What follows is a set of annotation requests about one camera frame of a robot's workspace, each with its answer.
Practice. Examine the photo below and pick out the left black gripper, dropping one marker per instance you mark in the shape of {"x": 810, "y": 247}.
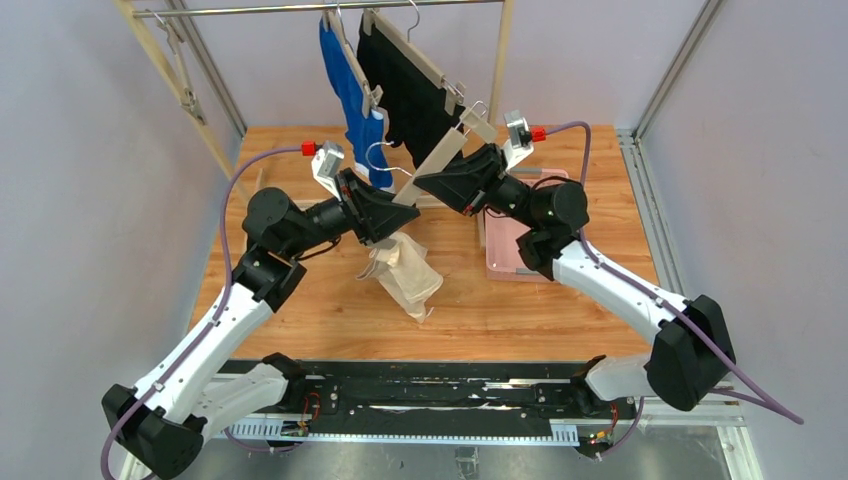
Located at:
{"x": 354, "y": 206}

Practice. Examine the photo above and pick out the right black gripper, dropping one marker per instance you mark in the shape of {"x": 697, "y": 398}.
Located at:
{"x": 491, "y": 174}

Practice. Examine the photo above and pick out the cream cotton underwear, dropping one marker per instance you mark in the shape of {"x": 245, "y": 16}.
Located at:
{"x": 399, "y": 265}

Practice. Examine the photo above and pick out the wooden clip hanger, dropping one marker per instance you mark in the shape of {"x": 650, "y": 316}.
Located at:
{"x": 186, "y": 93}
{"x": 439, "y": 157}

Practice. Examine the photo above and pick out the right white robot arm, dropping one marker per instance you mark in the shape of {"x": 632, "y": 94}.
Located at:
{"x": 691, "y": 351}

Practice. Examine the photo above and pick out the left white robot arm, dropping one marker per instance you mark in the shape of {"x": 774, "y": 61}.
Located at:
{"x": 167, "y": 416}

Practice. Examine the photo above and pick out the blue underwear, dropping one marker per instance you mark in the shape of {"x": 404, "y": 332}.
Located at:
{"x": 365, "y": 123}

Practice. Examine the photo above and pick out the black underwear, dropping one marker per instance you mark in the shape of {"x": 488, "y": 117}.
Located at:
{"x": 416, "y": 107}

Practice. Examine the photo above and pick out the empty wooden clip hanger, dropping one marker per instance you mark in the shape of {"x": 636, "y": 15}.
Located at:
{"x": 186, "y": 93}

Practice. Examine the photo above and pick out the pink plastic basket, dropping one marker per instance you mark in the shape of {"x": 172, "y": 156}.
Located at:
{"x": 507, "y": 255}

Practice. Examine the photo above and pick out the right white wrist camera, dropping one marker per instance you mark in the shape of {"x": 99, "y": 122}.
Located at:
{"x": 519, "y": 144}

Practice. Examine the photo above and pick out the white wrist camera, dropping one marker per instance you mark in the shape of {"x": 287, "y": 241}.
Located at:
{"x": 519, "y": 144}
{"x": 325, "y": 165}

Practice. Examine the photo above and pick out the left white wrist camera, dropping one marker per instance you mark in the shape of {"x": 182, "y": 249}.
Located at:
{"x": 325, "y": 165}

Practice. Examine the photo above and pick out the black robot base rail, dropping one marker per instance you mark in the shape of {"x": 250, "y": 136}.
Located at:
{"x": 464, "y": 403}

